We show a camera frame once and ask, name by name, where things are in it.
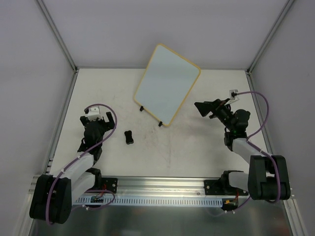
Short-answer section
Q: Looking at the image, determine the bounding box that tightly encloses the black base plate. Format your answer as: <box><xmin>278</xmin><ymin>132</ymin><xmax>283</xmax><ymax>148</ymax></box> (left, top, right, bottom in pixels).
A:
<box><xmin>203</xmin><ymin>179</ymin><xmax>248</xmax><ymax>196</ymax></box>
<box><xmin>99</xmin><ymin>177</ymin><xmax>118</xmax><ymax>194</ymax></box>

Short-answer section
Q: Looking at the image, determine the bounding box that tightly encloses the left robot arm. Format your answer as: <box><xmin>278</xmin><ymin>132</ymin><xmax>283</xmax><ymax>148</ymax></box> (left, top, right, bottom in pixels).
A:
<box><xmin>29</xmin><ymin>107</ymin><xmax>116</xmax><ymax>225</ymax></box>

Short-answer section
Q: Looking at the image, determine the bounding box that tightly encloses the yellow framed whiteboard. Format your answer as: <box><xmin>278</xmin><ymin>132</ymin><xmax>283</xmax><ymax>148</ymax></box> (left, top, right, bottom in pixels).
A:
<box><xmin>133</xmin><ymin>44</ymin><xmax>201</xmax><ymax>126</ymax></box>

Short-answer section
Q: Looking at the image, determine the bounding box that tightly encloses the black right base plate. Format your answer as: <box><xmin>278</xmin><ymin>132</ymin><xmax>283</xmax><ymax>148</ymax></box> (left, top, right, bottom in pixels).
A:
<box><xmin>203</xmin><ymin>179</ymin><xmax>248</xmax><ymax>196</ymax></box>

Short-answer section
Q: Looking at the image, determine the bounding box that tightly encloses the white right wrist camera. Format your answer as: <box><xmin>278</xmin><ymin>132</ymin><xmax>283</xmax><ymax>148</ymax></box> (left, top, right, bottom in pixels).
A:
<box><xmin>228</xmin><ymin>89</ymin><xmax>239</xmax><ymax>104</ymax></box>

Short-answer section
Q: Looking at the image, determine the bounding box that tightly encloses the aluminium mounting rail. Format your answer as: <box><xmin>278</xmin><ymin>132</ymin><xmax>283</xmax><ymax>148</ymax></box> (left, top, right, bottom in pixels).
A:
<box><xmin>30</xmin><ymin>172</ymin><xmax>229</xmax><ymax>202</ymax></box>

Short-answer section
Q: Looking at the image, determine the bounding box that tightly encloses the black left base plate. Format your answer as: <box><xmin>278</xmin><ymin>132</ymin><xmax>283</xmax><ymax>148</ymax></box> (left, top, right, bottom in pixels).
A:
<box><xmin>99</xmin><ymin>177</ymin><xmax>118</xmax><ymax>194</ymax></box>

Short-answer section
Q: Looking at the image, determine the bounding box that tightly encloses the black bone-shaped eraser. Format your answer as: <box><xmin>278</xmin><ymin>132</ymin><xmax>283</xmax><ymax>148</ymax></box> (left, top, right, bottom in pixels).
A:
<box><xmin>124</xmin><ymin>130</ymin><xmax>134</xmax><ymax>145</ymax></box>

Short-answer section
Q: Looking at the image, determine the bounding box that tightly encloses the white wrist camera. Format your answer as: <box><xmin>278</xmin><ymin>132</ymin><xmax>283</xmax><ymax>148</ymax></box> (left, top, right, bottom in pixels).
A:
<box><xmin>84</xmin><ymin>106</ymin><xmax>102</xmax><ymax>121</ymax></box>
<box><xmin>228</xmin><ymin>89</ymin><xmax>239</xmax><ymax>104</ymax></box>

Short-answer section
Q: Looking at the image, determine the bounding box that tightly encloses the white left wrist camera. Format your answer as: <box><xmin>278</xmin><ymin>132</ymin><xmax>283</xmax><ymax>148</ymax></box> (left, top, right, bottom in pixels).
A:
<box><xmin>84</xmin><ymin>106</ymin><xmax>102</xmax><ymax>121</ymax></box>

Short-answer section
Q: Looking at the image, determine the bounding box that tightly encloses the white slotted cable duct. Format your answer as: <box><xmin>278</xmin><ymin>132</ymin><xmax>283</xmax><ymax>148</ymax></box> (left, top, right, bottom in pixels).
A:
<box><xmin>74</xmin><ymin>194</ymin><xmax>223</xmax><ymax>208</ymax></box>

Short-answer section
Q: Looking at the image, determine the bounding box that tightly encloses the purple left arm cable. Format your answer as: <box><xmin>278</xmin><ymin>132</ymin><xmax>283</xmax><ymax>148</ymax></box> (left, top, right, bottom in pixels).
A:
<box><xmin>45</xmin><ymin>103</ymin><xmax>118</xmax><ymax>226</ymax></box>

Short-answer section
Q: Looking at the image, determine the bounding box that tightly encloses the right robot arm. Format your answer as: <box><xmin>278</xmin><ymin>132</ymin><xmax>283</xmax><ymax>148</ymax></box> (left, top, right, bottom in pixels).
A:
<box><xmin>194</xmin><ymin>99</ymin><xmax>291</xmax><ymax>203</ymax></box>

